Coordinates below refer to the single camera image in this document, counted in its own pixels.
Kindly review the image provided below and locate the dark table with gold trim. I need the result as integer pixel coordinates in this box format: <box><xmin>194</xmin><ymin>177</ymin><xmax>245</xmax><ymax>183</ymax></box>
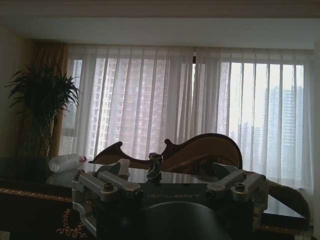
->
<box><xmin>0</xmin><ymin>155</ymin><xmax>309</xmax><ymax>240</ymax></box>

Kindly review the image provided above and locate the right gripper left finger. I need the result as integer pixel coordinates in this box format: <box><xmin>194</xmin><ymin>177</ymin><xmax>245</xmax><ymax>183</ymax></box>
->
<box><xmin>71</xmin><ymin>161</ymin><xmax>144</xmax><ymax>201</ymax></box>

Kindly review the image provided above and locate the white sheer curtain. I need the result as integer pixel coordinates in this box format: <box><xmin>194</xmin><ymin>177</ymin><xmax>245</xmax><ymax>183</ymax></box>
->
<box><xmin>66</xmin><ymin>43</ymin><xmax>196</xmax><ymax>164</ymax></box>
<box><xmin>191</xmin><ymin>45</ymin><xmax>315</xmax><ymax>198</ymax></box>

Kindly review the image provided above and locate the ornate carved wooden chair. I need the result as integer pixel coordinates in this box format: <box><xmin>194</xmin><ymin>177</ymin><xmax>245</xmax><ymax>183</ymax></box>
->
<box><xmin>89</xmin><ymin>133</ymin><xmax>311</xmax><ymax>221</ymax></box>

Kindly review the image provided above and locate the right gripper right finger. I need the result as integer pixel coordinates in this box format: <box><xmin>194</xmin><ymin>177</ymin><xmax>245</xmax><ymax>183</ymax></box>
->
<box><xmin>205</xmin><ymin>161</ymin><xmax>268</xmax><ymax>201</ymax></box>

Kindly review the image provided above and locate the golden drape curtain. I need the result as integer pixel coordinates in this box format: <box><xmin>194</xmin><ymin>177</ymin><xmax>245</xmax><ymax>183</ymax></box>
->
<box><xmin>29</xmin><ymin>41</ymin><xmax>69</xmax><ymax>158</ymax></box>

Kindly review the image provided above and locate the clear crushed plastic bottle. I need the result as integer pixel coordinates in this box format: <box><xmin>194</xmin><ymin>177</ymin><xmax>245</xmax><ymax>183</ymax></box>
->
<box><xmin>48</xmin><ymin>154</ymin><xmax>88</xmax><ymax>173</ymax></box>

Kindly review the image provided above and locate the tall green potted plant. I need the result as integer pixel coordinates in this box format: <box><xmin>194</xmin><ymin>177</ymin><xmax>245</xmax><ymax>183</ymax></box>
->
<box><xmin>4</xmin><ymin>63</ymin><xmax>84</xmax><ymax>159</ymax></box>

